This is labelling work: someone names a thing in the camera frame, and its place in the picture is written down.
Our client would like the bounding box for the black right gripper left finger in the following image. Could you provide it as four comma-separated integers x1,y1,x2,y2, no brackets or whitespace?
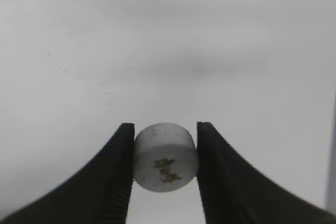
1,123,134,224

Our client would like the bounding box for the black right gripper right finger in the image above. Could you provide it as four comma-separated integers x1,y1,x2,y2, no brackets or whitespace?
197,122,335,224

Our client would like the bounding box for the white bottle cap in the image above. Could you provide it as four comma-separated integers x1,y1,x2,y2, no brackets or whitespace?
133,123,199,193

